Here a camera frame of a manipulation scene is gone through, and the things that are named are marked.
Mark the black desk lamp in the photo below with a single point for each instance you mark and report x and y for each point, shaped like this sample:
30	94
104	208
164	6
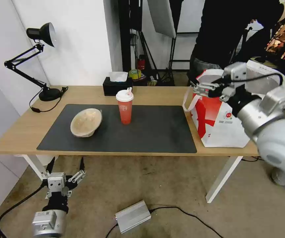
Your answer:
45	32

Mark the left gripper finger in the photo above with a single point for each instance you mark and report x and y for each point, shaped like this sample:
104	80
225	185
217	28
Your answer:
50	167
79	176

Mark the white softbox reflector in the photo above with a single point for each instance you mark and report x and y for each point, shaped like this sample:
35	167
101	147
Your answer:
162	17

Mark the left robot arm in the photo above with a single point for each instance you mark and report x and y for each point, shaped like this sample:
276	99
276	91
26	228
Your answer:
48	223

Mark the black light stand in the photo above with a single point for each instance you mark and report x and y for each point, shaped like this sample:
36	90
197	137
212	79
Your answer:
157	62

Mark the silver power supply box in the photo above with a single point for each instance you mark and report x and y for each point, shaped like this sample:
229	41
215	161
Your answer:
133	217

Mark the black tissue box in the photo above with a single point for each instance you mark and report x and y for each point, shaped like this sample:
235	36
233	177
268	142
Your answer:
114	88

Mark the red drink cup with straw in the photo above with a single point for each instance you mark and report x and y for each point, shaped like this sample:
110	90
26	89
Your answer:
125	109

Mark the white red takeout bag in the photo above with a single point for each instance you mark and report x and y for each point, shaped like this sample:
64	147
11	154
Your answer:
219	124

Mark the black desk mat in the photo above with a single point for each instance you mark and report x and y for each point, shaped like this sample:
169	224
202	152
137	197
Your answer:
145	134

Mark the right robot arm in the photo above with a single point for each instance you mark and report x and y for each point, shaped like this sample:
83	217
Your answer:
276	138

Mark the beige paper bowl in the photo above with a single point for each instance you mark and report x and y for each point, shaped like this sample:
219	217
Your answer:
85	122

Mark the green yellow tape roll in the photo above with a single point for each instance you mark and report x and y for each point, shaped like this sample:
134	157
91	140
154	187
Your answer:
135	74

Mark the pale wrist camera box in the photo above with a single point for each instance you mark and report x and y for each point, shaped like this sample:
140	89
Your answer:
235	72
56	183

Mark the red canister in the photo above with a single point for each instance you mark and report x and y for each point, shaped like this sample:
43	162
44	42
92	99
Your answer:
141	63

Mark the wooden table with white legs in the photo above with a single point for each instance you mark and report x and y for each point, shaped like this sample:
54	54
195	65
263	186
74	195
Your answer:
33	124

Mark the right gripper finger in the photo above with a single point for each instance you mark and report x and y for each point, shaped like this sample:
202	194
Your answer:
212	83
203	89

